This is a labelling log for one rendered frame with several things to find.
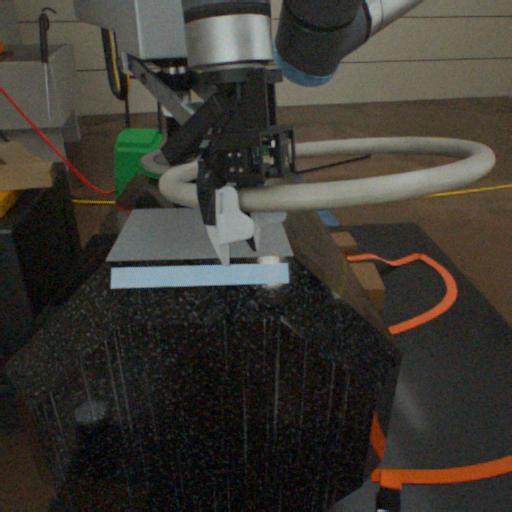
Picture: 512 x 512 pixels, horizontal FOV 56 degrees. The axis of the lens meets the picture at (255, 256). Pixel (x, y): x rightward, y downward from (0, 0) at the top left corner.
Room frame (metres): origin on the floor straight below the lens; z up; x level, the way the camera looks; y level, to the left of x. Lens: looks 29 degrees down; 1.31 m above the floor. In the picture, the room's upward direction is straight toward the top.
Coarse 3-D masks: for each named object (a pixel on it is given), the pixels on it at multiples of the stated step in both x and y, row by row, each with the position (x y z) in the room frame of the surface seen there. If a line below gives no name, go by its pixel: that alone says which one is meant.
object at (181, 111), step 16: (128, 64) 1.44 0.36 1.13; (144, 64) 1.46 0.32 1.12; (144, 80) 1.31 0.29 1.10; (160, 80) 1.23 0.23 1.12; (192, 80) 1.32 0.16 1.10; (160, 96) 1.21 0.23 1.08; (176, 96) 1.13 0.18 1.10; (208, 96) 1.23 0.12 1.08; (176, 112) 1.12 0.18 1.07; (192, 112) 1.04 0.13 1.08
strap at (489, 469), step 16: (352, 256) 2.13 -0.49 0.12; (368, 256) 2.14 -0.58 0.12; (416, 256) 2.31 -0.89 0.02; (448, 288) 1.99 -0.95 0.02; (448, 304) 1.86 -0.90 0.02; (416, 320) 1.73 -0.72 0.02; (480, 464) 0.99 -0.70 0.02; (496, 464) 0.99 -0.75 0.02; (416, 480) 0.93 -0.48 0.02; (432, 480) 0.93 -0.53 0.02; (448, 480) 0.93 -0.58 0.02; (464, 480) 0.93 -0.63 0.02
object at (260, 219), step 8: (248, 216) 0.54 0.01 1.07; (256, 216) 0.54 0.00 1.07; (264, 216) 0.54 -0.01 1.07; (272, 216) 0.53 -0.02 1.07; (280, 216) 0.53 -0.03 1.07; (256, 224) 0.54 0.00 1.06; (264, 224) 0.54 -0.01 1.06; (256, 232) 0.54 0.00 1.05; (248, 240) 0.54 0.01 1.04; (256, 240) 0.54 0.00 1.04; (256, 248) 0.53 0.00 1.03
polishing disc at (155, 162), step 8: (152, 152) 1.35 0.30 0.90; (160, 152) 1.35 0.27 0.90; (144, 160) 1.28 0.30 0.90; (152, 160) 1.28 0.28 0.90; (160, 160) 1.28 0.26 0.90; (192, 160) 1.28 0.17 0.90; (144, 168) 1.24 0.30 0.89; (152, 168) 1.22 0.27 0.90; (160, 168) 1.21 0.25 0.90; (168, 168) 1.21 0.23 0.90
